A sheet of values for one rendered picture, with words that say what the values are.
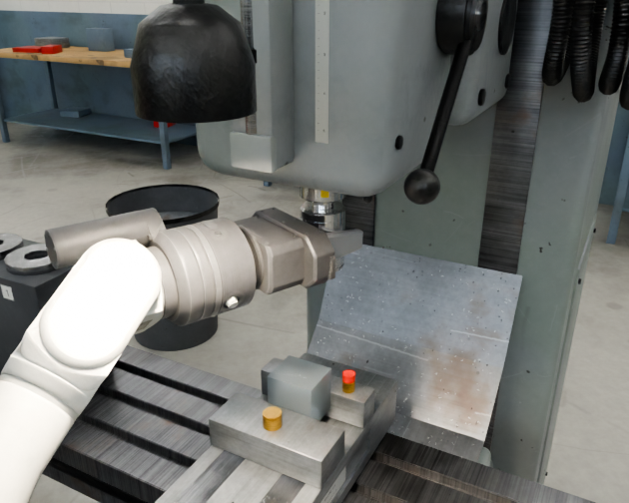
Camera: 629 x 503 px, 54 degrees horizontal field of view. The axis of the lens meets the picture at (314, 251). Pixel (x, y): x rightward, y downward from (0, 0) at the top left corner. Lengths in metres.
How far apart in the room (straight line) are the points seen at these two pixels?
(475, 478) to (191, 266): 0.49
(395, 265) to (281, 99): 0.59
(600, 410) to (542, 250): 1.69
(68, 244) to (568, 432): 2.13
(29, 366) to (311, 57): 0.31
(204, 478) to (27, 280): 0.40
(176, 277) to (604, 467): 2.00
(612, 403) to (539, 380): 1.60
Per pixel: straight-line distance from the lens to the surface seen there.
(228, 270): 0.54
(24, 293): 0.96
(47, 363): 0.48
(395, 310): 1.04
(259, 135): 0.50
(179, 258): 0.53
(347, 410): 0.78
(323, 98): 0.51
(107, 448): 0.91
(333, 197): 0.61
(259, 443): 0.72
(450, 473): 0.85
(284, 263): 0.57
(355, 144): 0.50
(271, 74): 0.49
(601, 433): 2.51
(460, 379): 1.01
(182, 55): 0.35
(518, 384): 1.10
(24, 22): 7.64
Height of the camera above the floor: 1.48
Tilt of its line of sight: 24 degrees down
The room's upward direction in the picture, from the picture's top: straight up
